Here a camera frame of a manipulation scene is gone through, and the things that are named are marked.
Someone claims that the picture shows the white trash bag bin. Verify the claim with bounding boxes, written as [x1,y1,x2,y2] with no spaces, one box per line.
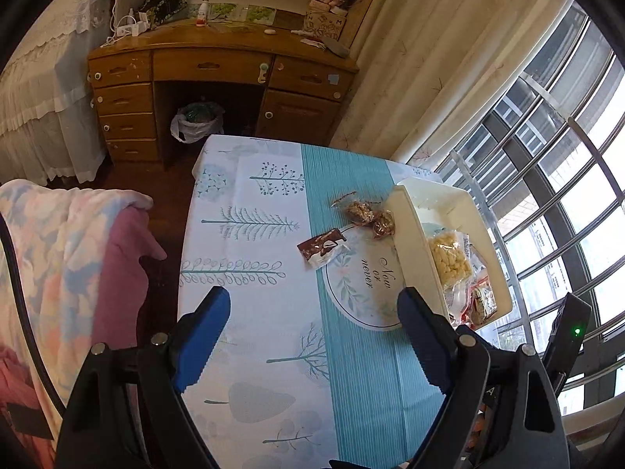
[170,102,225,145]

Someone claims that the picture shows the white power strip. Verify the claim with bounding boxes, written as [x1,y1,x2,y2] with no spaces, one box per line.
[116,14,151,37]

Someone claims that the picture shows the black cable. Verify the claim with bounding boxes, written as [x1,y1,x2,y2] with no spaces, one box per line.
[0,212,66,416]

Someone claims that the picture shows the white plastic bin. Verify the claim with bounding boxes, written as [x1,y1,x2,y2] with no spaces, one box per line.
[386,178,513,331]

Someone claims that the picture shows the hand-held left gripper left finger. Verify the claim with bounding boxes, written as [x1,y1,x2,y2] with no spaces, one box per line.
[55,286,231,469]

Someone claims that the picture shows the pink blanket chair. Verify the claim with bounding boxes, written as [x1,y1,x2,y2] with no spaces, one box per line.
[0,178,154,469]

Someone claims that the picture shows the yellow rice cracker packet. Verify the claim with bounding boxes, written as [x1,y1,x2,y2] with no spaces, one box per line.
[427,232,474,290]

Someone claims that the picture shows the patterned cardboard box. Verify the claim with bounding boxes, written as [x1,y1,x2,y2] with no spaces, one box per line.
[303,9,348,40]

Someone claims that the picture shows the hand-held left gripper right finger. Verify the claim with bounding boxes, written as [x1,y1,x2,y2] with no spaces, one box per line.
[396,287,572,469]

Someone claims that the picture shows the pink red cloth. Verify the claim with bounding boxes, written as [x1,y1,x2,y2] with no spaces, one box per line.
[0,347,57,469]

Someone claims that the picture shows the wooden desk with drawers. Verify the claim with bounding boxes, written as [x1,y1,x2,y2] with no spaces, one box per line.
[87,22,359,167]

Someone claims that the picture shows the white biscuit package red ends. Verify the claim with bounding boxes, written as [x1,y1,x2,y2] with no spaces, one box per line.
[469,286,499,326]

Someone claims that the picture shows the white lace bed cover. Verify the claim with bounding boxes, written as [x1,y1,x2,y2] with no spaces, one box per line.
[0,0,111,186]

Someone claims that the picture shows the brown white snack packet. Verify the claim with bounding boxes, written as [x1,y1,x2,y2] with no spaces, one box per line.
[297,228,348,269]

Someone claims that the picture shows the dark floral pouch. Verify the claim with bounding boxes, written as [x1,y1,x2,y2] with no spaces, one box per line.
[138,0,189,25]

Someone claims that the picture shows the row of picture cards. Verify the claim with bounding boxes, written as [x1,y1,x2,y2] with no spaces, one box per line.
[209,2,277,25]

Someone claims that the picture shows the clear nut bar packet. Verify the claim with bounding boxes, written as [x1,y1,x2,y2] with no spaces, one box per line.
[370,210,397,240]
[331,194,379,226]

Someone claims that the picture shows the cream curtain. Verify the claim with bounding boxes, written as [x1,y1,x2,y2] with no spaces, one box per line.
[332,0,574,167]

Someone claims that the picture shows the pink chair cushion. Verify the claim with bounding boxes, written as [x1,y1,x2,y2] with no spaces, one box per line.
[93,208,168,353]

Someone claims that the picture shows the metal window grille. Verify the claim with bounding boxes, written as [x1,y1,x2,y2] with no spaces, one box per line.
[434,5,625,431]

